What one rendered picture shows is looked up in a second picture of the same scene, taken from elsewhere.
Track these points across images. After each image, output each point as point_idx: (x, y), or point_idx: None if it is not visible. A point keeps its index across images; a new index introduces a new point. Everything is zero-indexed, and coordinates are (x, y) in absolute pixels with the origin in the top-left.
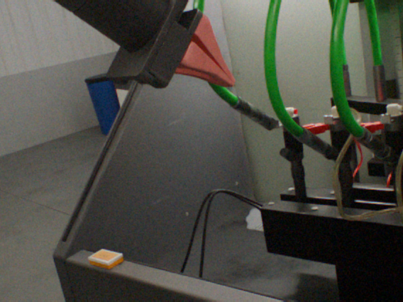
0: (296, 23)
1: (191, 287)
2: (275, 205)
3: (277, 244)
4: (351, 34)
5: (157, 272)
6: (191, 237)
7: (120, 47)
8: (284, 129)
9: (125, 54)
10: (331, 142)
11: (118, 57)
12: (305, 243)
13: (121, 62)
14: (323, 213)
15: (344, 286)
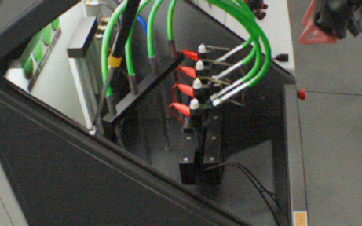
0: (54, 101)
1: (298, 165)
2: (212, 156)
3: (221, 173)
4: (71, 84)
5: (294, 188)
6: (257, 187)
7: (349, 26)
8: (200, 112)
9: (353, 24)
10: (202, 100)
11: (353, 27)
12: (221, 156)
13: (356, 27)
14: (217, 133)
15: (224, 158)
